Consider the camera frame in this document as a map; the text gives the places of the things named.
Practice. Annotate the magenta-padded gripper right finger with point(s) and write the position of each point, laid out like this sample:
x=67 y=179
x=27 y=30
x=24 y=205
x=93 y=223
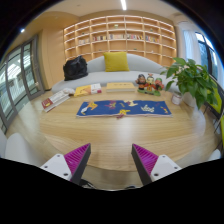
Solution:
x=146 y=160

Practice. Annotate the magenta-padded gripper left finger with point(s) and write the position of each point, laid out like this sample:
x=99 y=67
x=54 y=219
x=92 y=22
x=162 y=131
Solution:
x=76 y=160

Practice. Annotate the blue patterned towel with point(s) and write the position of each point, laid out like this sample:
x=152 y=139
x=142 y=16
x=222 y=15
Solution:
x=133 y=109

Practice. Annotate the white chair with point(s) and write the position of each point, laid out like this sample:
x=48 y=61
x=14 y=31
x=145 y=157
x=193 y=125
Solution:
x=18 y=150

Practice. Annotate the red and white book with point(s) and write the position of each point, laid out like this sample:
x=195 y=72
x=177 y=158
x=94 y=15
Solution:
x=55 y=100

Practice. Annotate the small white cup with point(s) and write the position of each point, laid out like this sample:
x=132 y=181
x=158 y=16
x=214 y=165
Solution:
x=176 y=99

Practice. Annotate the crumpled white tissue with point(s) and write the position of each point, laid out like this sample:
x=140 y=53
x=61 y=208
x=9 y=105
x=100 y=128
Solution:
x=69 y=91

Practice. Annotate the yellow and white book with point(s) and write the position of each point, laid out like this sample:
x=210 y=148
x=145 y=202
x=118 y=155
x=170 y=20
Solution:
x=87 y=90

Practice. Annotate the colourful figurine group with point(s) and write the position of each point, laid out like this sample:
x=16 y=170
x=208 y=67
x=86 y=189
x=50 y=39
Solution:
x=150 y=85

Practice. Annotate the flat yellow book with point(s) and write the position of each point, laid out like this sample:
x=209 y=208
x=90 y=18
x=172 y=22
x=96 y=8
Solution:
x=120 y=87

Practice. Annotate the green chair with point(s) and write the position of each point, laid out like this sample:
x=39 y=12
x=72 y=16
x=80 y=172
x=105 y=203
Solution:
x=217 y=98
x=222 y=130

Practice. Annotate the grey curved sofa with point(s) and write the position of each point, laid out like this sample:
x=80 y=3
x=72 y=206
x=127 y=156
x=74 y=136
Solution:
x=96 y=77

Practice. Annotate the black bag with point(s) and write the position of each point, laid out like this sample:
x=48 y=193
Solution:
x=75 y=68

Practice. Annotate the green potted plant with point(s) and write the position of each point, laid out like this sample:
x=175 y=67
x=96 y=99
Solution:
x=191 y=78

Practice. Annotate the grey-framed glass door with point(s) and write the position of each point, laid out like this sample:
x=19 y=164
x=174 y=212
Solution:
x=16 y=76

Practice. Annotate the yellow cushion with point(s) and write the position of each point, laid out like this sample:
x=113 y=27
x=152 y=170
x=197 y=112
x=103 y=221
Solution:
x=116 y=61

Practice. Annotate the dark-framed window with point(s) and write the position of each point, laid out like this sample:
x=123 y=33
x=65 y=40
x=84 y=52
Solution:
x=206 y=55

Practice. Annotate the white sheer curtain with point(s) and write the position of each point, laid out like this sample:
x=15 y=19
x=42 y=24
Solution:
x=190 y=45

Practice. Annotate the round ceiling spotlight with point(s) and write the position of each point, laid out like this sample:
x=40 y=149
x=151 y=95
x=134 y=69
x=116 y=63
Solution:
x=22 y=30

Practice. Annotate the long ceiling light strip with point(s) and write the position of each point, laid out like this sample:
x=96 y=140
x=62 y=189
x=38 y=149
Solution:
x=123 y=4

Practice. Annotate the wooden wall shelf unit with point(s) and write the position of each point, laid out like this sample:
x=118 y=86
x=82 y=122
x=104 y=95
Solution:
x=120 y=33

